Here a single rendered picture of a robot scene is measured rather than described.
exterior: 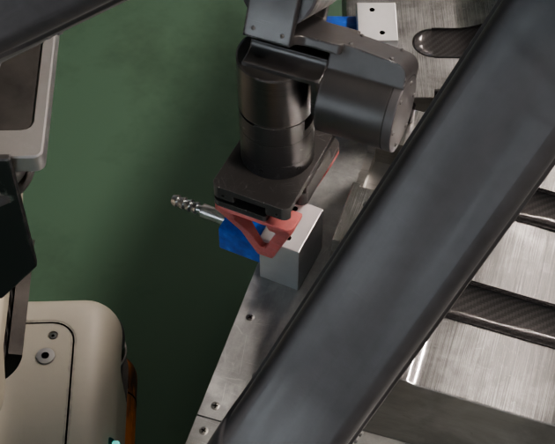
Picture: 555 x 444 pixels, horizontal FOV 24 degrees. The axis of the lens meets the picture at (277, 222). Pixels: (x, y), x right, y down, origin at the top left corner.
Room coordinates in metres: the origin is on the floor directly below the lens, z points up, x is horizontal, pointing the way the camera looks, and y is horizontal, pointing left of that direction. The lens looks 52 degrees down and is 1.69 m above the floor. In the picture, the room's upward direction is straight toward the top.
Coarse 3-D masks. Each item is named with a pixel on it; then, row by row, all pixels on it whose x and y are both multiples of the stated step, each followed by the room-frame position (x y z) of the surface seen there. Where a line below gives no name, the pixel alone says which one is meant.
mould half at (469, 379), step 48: (528, 240) 0.61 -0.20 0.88; (528, 288) 0.56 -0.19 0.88; (432, 336) 0.52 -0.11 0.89; (480, 336) 0.52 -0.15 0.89; (432, 384) 0.48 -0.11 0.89; (480, 384) 0.48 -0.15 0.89; (528, 384) 0.48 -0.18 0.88; (384, 432) 0.48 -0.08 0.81; (432, 432) 0.47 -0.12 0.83; (480, 432) 0.46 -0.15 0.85; (528, 432) 0.45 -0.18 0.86
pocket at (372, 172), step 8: (368, 152) 0.71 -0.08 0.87; (376, 152) 0.71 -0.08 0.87; (384, 152) 0.71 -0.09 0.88; (392, 152) 0.70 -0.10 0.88; (368, 160) 0.70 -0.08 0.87; (376, 160) 0.71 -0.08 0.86; (384, 160) 0.71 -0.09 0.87; (392, 160) 0.70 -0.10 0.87; (368, 168) 0.69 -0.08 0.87; (376, 168) 0.70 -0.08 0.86; (384, 168) 0.70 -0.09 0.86; (360, 176) 0.68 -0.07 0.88; (368, 176) 0.69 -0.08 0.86; (376, 176) 0.69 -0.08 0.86; (360, 184) 0.67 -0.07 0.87; (368, 184) 0.68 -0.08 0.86; (376, 184) 0.68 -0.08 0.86
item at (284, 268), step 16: (192, 208) 0.68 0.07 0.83; (208, 208) 0.68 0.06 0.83; (304, 208) 0.66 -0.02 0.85; (320, 208) 0.66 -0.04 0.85; (224, 224) 0.66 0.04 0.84; (256, 224) 0.66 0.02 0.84; (304, 224) 0.65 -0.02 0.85; (320, 224) 0.66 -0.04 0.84; (224, 240) 0.65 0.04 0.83; (240, 240) 0.64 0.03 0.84; (288, 240) 0.63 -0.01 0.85; (304, 240) 0.63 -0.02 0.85; (320, 240) 0.66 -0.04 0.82; (256, 256) 0.64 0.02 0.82; (288, 256) 0.62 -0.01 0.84; (304, 256) 0.63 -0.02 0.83; (272, 272) 0.63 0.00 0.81; (288, 272) 0.62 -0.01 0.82; (304, 272) 0.63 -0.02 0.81
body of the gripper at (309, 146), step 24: (240, 120) 0.65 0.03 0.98; (312, 120) 0.65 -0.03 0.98; (240, 144) 0.65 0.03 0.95; (264, 144) 0.63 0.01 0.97; (288, 144) 0.63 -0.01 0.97; (312, 144) 0.65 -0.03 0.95; (240, 168) 0.64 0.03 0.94; (264, 168) 0.63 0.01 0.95; (288, 168) 0.63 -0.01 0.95; (312, 168) 0.64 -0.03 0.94; (216, 192) 0.62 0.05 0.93; (240, 192) 0.61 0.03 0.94; (264, 192) 0.61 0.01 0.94; (288, 192) 0.61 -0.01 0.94; (288, 216) 0.60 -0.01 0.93
